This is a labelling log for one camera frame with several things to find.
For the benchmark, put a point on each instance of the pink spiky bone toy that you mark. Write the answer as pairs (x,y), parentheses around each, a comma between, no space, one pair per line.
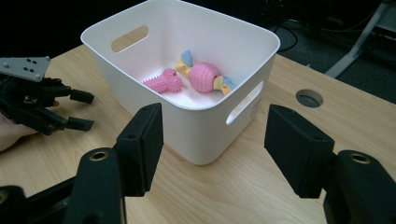
(165,82)

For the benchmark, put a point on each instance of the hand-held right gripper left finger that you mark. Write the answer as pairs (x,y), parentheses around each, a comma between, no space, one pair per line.
(140,149)

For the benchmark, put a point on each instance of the white plastic bin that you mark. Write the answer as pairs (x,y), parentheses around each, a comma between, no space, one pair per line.
(199,130)

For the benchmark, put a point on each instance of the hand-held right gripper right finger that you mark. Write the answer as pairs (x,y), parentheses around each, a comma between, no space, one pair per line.
(299,149)

